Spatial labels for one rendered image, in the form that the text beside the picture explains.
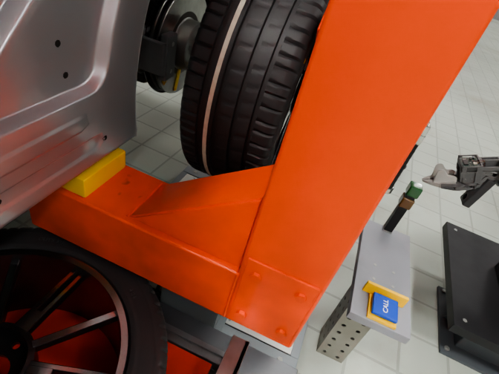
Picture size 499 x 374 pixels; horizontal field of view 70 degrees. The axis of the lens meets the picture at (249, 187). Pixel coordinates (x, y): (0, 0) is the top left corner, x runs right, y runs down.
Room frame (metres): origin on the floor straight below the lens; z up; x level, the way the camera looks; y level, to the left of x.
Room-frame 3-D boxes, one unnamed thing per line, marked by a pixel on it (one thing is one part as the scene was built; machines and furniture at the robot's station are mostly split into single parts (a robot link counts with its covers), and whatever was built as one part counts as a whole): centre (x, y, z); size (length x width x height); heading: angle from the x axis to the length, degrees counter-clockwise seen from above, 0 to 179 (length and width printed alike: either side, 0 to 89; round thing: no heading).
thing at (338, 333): (0.77, -0.47, 0.21); 0.10 x 0.10 x 0.42; 79
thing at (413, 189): (0.99, -0.52, 0.64); 0.04 x 0.04 x 0.04; 79
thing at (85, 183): (0.60, 0.38, 0.71); 0.14 x 0.14 x 0.05; 79
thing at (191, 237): (0.56, 0.21, 0.69); 0.52 x 0.17 x 0.35; 79
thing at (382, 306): (0.63, -0.45, 0.47); 0.07 x 0.07 x 0.02; 79
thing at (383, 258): (0.80, -0.48, 0.44); 0.43 x 0.17 x 0.03; 169
